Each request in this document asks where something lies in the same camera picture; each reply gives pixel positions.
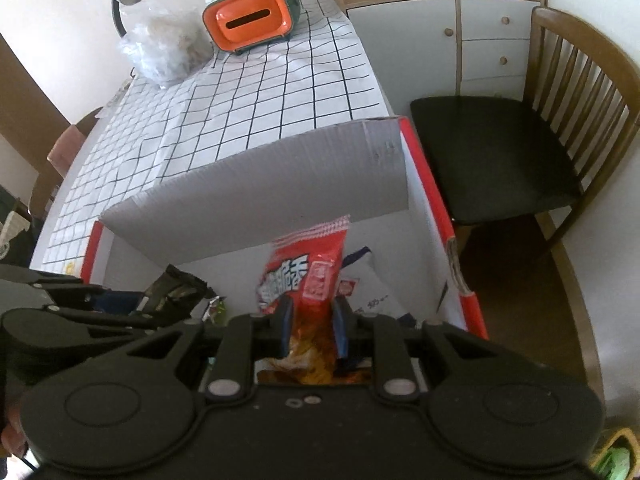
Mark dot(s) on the clear plastic bag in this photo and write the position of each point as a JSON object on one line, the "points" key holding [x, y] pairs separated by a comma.
{"points": [[165, 45]]}

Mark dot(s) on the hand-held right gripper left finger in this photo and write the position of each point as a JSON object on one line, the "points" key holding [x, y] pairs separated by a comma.
{"points": [[285, 330]]}

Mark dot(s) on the black silver snack packet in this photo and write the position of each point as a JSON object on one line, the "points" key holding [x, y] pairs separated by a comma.
{"points": [[175, 287]]}

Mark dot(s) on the orange tissue box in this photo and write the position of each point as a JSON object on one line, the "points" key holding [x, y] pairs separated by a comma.
{"points": [[260, 27]]}

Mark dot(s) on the brown wooden door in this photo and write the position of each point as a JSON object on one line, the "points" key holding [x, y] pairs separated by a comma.
{"points": [[25, 90]]}

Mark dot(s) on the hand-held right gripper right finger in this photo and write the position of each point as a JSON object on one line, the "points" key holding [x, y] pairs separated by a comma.
{"points": [[342, 332]]}

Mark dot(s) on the pink cloth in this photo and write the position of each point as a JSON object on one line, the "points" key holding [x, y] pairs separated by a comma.
{"points": [[65, 150]]}

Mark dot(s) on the white snack packet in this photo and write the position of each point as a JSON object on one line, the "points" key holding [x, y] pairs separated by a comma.
{"points": [[370, 296]]}

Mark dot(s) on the small green snack packet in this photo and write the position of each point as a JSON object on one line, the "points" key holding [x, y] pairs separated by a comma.
{"points": [[215, 310]]}

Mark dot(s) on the green bag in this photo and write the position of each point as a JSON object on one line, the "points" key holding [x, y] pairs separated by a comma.
{"points": [[615, 460]]}

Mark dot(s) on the red snack packet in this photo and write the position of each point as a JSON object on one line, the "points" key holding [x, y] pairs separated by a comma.
{"points": [[305, 270]]}

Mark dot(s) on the red cardboard box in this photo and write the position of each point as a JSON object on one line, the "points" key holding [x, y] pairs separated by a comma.
{"points": [[300, 175]]}

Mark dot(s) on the dark wooden chair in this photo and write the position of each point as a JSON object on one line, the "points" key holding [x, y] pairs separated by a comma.
{"points": [[42, 195]]}

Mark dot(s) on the wooden slat-back chair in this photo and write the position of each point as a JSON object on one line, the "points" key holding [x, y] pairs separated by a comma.
{"points": [[500, 150]]}

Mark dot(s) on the white wooden sideboard cabinet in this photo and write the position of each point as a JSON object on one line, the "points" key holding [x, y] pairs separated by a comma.
{"points": [[480, 15]]}

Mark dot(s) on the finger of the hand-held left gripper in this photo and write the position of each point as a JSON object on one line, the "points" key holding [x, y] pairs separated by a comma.
{"points": [[110, 321], [75, 285]]}

